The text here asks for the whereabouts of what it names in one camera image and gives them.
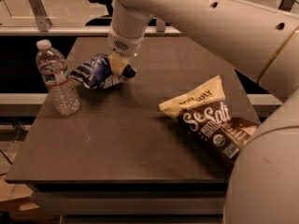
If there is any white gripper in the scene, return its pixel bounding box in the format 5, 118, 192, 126
107, 26, 144, 75

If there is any blue chip bag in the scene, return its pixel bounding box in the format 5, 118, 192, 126
71, 53, 136, 89

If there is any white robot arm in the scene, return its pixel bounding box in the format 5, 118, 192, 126
116, 0, 299, 224

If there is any clear plastic water bottle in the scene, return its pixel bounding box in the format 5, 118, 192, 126
36, 39, 80, 116

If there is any yellow brown tortilla chip bag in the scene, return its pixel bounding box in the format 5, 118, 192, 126
159, 76, 258, 173

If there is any black office chair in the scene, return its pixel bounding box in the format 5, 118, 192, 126
84, 0, 166, 27

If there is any glass partition panel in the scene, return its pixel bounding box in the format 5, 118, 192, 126
0, 0, 299, 30

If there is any middle metal partition bracket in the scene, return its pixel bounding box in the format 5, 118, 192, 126
156, 18, 165, 33

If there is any metal partition bracket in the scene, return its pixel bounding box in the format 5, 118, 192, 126
156, 18, 165, 33
278, 0, 296, 12
28, 0, 51, 32

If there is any left metal partition bracket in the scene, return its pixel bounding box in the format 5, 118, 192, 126
28, 0, 51, 32

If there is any right metal partition bracket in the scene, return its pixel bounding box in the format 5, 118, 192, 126
278, 0, 296, 12

